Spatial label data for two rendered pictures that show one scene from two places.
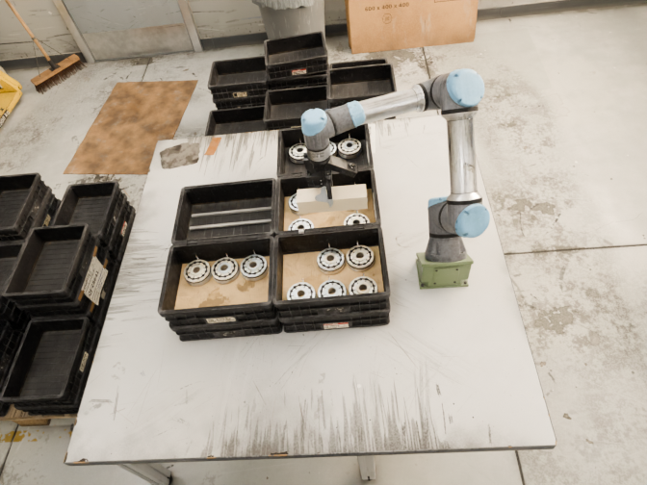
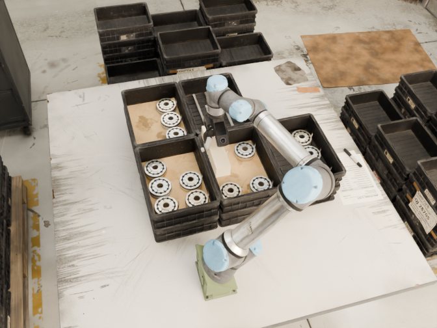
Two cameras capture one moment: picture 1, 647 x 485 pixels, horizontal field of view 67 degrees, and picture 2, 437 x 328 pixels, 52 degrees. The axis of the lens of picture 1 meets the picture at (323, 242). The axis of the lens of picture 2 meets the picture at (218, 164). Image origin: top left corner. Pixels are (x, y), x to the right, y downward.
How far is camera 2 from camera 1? 134 cm
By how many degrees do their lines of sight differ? 38
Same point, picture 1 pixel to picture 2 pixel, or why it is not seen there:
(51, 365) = not seen: hidden behind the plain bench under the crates
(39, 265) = (190, 43)
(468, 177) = (242, 231)
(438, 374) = (117, 285)
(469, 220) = (210, 248)
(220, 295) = (151, 125)
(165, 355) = (116, 116)
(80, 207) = (250, 47)
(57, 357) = not seen: hidden behind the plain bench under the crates
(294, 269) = (180, 161)
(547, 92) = not seen: outside the picture
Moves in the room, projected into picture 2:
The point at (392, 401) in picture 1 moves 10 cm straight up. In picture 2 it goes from (92, 255) to (88, 244)
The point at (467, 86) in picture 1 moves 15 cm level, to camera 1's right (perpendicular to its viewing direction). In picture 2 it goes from (297, 182) to (322, 220)
